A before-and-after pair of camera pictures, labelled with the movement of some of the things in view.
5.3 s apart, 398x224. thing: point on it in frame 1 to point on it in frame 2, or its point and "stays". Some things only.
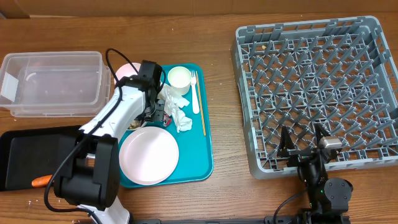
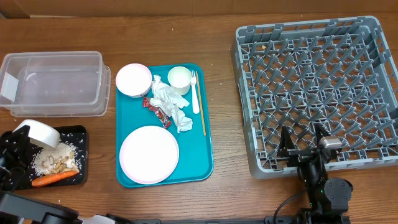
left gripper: [158, 116] to [17, 152]
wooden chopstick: [201, 104] stays
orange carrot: [41, 181] stays
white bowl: [136, 124] to [41, 134]
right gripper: [287, 149] stays
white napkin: [173, 102] stays
